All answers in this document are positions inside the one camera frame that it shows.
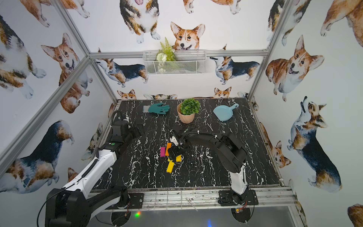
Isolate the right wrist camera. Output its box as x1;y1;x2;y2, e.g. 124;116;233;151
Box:
170;136;179;146

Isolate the yellow long block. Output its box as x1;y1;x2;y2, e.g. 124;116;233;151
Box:
176;155;182;162

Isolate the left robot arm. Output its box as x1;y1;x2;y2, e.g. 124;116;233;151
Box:
43;120;144;227

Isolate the potted green plant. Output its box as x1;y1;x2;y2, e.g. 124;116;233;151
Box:
177;98;201;124

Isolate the white wire basket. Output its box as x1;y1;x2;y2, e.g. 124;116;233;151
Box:
142;50;207;75

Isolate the orange building block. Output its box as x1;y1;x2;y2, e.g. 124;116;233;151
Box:
165;143;172;157

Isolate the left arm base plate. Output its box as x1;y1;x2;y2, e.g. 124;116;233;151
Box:
113;193;144;209

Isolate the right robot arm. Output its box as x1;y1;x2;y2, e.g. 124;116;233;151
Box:
168;128;248;195

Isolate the teal work glove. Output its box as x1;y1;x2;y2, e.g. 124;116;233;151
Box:
143;103;170;114

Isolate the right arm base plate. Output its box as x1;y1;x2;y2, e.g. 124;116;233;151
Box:
217;188;259;206

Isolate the magenta building block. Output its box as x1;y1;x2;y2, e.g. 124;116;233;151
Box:
160;147;166;157

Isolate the teal dustpan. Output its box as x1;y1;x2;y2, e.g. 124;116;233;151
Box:
213;104;239;122

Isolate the yellow short block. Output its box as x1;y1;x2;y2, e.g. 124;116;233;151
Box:
166;161;175;173

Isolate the fern and white flower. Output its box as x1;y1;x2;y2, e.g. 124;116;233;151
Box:
156;38;176;73

